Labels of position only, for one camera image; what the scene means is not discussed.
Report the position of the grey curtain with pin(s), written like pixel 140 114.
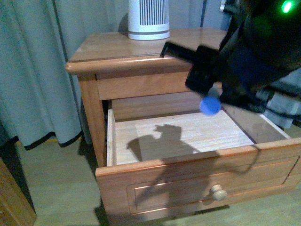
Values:
pixel 38 98

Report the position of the white cylindrical air purifier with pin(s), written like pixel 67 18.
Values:
pixel 148 19

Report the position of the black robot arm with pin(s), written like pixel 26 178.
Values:
pixel 263 46

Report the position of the wooden nightstand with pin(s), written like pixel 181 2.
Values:
pixel 111 62

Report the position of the wooden bed frame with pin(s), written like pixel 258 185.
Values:
pixel 16 206

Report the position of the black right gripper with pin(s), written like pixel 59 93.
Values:
pixel 201 77

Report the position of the drawer wooden knob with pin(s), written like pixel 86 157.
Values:
pixel 218 194

